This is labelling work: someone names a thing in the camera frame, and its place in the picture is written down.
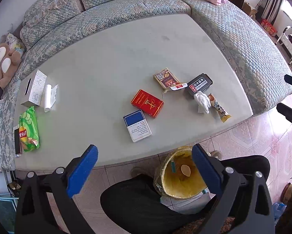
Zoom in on playing card box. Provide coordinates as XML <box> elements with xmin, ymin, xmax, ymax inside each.
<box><xmin>153</xmin><ymin>68</ymin><xmax>188</xmax><ymax>94</ymax></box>

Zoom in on brown teddy bear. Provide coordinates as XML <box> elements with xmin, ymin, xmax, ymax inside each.
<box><xmin>0</xmin><ymin>43</ymin><xmax>21</xmax><ymax>89</ymax></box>

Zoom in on black gel ball box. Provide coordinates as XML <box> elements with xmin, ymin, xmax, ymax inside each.
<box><xmin>186</xmin><ymin>73</ymin><xmax>213</xmax><ymax>97</ymax></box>

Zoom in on person black trouser legs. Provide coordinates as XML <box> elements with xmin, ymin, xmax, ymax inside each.
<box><xmin>100</xmin><ymin>154</ymin><xmax>271</xmax><ymax>234</ymax></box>

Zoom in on green chips bag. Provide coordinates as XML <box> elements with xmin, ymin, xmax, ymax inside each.
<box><xmin>19</xmin><ymin>106</ymin><xmax>40</xmax><ymax>152</ymax></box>

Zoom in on red cigarette pack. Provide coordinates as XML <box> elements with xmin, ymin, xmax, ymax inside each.
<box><xmin>131</xmin><ymin>89</ymin><xmax>164</xmax><ymax>118</ymax></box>

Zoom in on white tissue box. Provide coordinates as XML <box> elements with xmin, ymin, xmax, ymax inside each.
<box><xmin>20</xmin><ymin>69</ymin><xmax>47</xmax><ymax>107</ymax></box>

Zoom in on crumpled white tissue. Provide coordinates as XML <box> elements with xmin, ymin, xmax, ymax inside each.
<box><xmin>194</xmin><ymin>91</ymin><xmax>211</xmax><ymax>114</ymax></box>

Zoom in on yellow trash bin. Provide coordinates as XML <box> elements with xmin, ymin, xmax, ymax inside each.
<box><xmin>153</xmin><ymin>146</ymin><xmax>207</xmax><ymax>200</ymax></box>

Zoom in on blue white cigarette pack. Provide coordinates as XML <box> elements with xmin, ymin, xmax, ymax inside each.
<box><xmin>123</xmin><ymin>110</ymin><xmax>152</xmax><ymax>143</ymax></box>

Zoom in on ice cream cone wrapper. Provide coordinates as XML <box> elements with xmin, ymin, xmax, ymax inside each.
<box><xmin>208</xmin><ymin>94</ymin><xmax>231</xmax><ymax>123</ymax></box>

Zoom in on red gift boxes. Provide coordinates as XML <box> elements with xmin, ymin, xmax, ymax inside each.
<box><xmin>260</xmin><ymin>19</ymin><xmax>277</xmax><ymax>37</ymax></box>

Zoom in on black phone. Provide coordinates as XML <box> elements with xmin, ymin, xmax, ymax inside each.
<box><xmin>13</xmin><ymin>125</ymin><xmax>22</xmax><ymax>157</ymax></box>

